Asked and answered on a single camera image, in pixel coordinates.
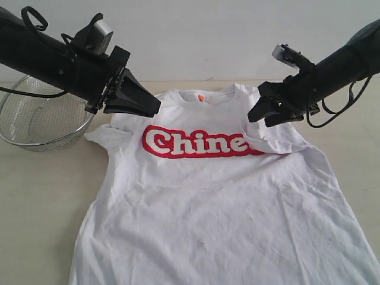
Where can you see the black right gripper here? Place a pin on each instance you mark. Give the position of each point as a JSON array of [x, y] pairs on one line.
[[287, 101]]

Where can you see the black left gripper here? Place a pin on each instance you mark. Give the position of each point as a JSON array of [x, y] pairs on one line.
[[93, 73]]

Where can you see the white t-shirt red lettering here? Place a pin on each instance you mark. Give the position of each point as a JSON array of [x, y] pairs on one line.
[[199, 195]]

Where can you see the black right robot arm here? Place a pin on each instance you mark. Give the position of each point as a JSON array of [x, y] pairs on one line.
[[357, 60]]

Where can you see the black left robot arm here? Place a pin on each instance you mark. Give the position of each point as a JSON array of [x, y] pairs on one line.
[[26, 48]]

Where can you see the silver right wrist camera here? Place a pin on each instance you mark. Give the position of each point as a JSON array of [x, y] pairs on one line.
[[291, 57]]

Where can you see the metal wire mesh basket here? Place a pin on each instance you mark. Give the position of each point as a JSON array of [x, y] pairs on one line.
[[43, 124]]

